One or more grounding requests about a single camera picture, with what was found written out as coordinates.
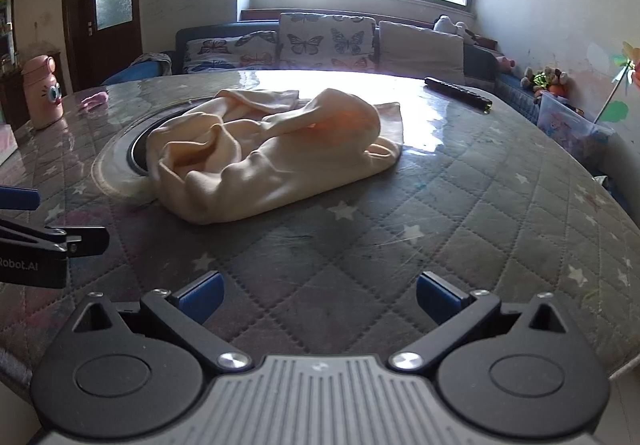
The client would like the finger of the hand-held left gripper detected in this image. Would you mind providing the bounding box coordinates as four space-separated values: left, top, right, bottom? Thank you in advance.
0 219 110 260
0 186 42 211

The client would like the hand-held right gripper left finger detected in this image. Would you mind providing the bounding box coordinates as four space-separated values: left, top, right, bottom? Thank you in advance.
74 271 253 372

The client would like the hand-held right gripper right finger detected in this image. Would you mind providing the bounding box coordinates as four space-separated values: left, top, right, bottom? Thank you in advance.
389 271 568 372

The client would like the cream cloth garment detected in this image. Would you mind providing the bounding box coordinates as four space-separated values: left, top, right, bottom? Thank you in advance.
146 88 403 226

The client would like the pink folded cloth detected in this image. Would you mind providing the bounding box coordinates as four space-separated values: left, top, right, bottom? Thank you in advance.
0 122 21 167

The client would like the pink cartoon-face bottle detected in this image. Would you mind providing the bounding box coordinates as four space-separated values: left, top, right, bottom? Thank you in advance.
21 55 65 130

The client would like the dark wooden cabinet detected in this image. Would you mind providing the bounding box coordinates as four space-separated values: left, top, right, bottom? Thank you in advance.
0 0 26 131

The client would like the grey and blue blanket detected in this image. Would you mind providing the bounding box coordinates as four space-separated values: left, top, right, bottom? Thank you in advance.
102 52 173 86

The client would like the black remote control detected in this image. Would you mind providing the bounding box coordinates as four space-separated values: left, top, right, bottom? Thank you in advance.
424 76 493 114

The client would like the clear plastic storage box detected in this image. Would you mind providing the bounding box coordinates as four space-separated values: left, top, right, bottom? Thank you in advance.
537 90 616 153

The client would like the flat butterfly print cushion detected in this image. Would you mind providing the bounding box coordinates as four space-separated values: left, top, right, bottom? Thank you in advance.
182 30 281 75

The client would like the group of small plush toys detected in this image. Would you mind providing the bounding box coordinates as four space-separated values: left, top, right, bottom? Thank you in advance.
520 66 571 98

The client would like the beige cushion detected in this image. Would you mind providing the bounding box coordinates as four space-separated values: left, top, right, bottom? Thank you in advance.
377 20 466 86

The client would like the dark blue sofa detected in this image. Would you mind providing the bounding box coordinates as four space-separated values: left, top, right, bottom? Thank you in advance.
102 20 546 126

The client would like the white plush toy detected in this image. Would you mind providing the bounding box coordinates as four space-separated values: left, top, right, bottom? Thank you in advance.
433 15 476 43

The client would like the large butterfly print cushion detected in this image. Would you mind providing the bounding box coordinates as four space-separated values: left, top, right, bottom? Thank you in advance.
278 12 377 72

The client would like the colourful pinwheel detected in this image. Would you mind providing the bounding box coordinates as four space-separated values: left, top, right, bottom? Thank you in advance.
592 41 640 123

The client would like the round black table ring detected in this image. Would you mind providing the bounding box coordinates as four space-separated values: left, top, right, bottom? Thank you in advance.
92 95 231 198

